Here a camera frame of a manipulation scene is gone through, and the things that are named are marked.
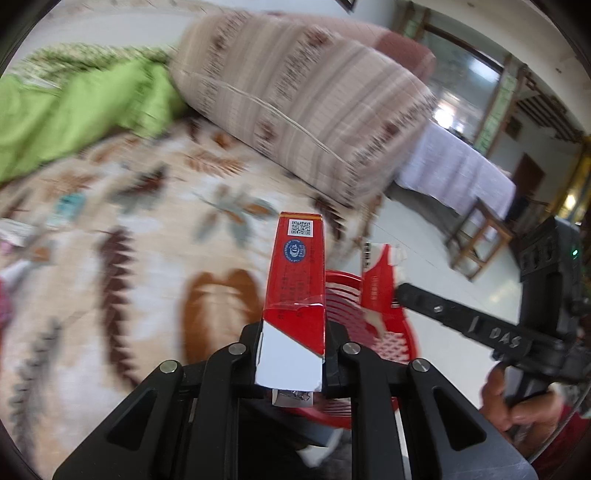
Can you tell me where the torn red carton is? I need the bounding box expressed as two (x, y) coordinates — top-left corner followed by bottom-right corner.
(359, 241), (407, 337)

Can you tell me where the long red carton box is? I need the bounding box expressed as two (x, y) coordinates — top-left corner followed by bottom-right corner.
(254, 211), (328, 407)

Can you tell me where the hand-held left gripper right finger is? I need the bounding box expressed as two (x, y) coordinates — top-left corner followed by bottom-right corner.
(323, 322), (539, 480)

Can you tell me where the red plastic basket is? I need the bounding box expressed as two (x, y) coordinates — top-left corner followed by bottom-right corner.
(314, 270), (422, 430)

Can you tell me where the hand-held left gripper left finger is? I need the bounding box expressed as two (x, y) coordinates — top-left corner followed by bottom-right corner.
(53, 323), (264, 480)

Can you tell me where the leaf-print fleece blanket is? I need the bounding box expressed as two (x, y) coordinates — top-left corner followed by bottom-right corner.
(0, 115), (384, 462)

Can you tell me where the green patterned quilt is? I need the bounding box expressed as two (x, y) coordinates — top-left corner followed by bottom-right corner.
(9, 41), (176, 88)

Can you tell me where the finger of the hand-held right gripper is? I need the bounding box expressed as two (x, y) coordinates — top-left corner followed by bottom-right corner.
(394, 282), (568, 365)

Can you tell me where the wooden stool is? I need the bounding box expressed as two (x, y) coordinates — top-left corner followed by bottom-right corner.
(445, 198), (515, 282)

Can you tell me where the striped floral pillow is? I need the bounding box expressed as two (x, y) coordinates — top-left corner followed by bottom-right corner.
(168, 11), (437, 208)

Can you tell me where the person's right hand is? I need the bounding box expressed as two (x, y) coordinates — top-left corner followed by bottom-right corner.
(478, 364), (566, 444)

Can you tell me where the person's right forearm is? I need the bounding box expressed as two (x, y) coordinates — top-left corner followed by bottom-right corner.
(508, 397), (591, 472)

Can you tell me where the table with white cloth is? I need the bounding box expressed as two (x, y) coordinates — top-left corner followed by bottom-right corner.
(397, 122), (517, 217)

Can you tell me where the glass window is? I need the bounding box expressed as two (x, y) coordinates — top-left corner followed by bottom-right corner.
(425, 23), (504, 139)

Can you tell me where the brown wooden door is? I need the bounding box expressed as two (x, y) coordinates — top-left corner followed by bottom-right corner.
(508, 152), (546, 222)

